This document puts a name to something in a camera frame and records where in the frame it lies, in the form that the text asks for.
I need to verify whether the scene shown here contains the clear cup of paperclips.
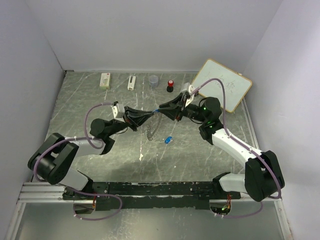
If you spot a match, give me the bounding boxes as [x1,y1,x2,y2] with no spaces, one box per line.
[148,75,159,89]

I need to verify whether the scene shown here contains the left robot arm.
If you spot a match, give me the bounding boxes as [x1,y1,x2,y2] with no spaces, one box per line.
[27,103,154,200]

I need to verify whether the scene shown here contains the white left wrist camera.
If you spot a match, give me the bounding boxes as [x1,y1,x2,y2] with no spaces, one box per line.
[111,101,125,120]

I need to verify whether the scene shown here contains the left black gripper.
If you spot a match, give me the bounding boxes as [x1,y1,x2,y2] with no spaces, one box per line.
[106,105,154,137]

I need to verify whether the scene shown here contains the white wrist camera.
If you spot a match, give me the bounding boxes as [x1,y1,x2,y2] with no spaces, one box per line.
[111,101,125,120]
[180,82,196,107]

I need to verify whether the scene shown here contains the white stapler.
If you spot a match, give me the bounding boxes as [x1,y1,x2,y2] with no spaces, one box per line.
[127,75,136,91]

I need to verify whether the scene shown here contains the yellow framed whiteboard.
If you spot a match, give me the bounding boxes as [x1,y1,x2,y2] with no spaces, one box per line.
[192,58,253,113]

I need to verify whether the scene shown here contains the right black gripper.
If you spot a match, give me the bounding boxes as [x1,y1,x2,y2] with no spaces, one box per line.
[157,93,207,123]

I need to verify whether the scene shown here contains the green white staple box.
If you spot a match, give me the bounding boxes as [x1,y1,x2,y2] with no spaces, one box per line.
[99,72,111,90]

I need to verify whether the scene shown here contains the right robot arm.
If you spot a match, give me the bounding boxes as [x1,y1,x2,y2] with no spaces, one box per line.
[158,93,285,202]

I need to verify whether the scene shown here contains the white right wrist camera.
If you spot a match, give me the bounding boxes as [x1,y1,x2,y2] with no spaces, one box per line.
[180,82,196,107]

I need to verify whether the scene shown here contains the aluminium rail frame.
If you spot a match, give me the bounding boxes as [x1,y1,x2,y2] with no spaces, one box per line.
[4,98,291,240]

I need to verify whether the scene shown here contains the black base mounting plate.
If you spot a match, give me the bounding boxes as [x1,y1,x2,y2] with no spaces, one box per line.
[62,181,241,211]

